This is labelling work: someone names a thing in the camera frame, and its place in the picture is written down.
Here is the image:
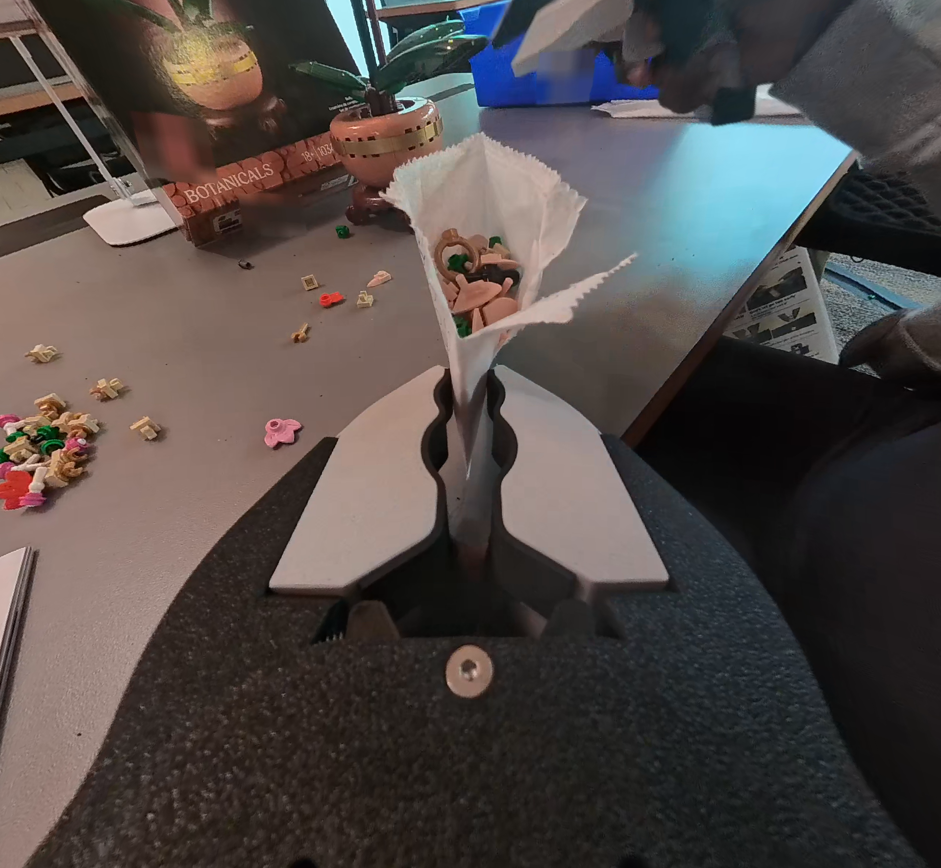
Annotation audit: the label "black mesh office chair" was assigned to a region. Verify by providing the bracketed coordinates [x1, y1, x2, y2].
[797, 166, 941, 257]

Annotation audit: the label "orchid picture instruction booklet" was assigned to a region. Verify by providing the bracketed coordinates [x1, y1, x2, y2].
[0, 546, 36, 703]

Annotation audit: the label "toy brick orchid pot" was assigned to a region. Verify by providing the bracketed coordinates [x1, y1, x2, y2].
[289, 0, 491, 227]

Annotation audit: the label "pile of mixed small bricks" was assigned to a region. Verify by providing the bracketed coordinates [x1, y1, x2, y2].
[0, 392, 101, 512]

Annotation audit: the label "white paper bag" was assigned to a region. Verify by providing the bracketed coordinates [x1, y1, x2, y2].
[381, 133, 638, 579]

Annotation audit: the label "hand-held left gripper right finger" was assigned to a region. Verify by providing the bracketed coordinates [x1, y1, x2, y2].
[487, 365, 673, 603]

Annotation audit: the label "person's dark trousers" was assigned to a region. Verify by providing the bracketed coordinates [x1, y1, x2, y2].
[636, 335, 941, 854]

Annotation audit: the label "heap of pink petals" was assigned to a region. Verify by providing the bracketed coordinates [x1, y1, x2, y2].
[440, 229, 527, 340]

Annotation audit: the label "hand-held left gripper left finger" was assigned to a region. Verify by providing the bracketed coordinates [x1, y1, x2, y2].
[268, 365, 451, 601]

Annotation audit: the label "crumpled white paper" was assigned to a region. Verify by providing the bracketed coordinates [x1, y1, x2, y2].
[592, 95, 804, 121]

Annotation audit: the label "wood-edged office desk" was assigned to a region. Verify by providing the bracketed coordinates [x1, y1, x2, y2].
[375, 0, 532, 23]
[0, 83, 88, 118]

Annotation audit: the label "blue plastic bin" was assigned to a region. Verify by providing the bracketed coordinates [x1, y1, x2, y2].
[469, 0, 663, 110]

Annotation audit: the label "grey desk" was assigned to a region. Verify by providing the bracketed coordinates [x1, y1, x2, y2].
[0, 74, 861, 868]

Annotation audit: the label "cluster of tan pink pieces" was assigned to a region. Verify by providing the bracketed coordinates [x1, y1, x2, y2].
[300, 268, 395, 309]

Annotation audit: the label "dark toy brick set box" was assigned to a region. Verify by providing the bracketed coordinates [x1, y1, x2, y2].
[0, 0, 363, 249]

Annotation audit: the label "white pictogram label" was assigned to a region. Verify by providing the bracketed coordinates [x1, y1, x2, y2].
[723, 243, 841, 364]

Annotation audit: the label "gold ring brick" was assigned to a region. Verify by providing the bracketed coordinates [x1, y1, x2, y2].
[432, 229, 484, 283]

